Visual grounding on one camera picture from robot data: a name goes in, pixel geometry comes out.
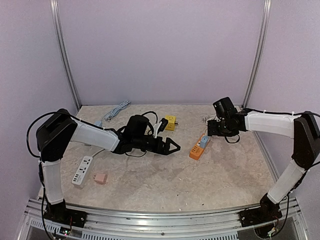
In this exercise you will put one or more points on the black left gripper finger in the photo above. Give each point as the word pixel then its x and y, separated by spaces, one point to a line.
pixel 171 144
pixel 167 152

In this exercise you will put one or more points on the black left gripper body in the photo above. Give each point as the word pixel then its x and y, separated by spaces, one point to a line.
pixel 156 148

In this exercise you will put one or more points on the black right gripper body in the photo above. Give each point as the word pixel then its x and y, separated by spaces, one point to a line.
pixel 213 128

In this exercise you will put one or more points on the blue usb charger plug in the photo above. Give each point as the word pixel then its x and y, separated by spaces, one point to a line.
pixel 204 141

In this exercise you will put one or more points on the orange power strip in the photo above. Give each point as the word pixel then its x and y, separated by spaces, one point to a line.
pixel 196 152

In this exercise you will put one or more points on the pink usb charger plug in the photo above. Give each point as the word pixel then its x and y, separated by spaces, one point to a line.
pixel 100 178

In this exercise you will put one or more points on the white power strip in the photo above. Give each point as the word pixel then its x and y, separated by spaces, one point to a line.
pixel 83 171

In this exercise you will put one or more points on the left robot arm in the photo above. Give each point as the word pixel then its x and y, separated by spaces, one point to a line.
pixel 62 130

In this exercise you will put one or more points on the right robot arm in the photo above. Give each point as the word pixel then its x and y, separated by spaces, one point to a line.
pixel 300 128

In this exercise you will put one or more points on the yellow cube socket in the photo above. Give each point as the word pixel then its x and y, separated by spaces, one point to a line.
pixel 172 122

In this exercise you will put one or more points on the blue power strip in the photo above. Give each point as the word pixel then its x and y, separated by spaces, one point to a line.
pixel 98 123

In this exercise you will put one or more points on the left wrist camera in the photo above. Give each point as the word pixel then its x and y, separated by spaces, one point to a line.
pixel 159 127

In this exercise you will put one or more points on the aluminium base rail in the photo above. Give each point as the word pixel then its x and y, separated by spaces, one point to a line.
pixel 108 224

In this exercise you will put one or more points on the right aluminium frame post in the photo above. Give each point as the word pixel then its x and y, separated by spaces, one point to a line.
pixel 258 52

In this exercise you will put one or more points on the aluminium frame post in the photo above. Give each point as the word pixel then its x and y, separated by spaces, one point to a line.
pixel 54 6
pixel 258 52

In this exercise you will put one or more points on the left aluminium frame post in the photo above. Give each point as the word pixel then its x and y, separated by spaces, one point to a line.
pixel 54 6

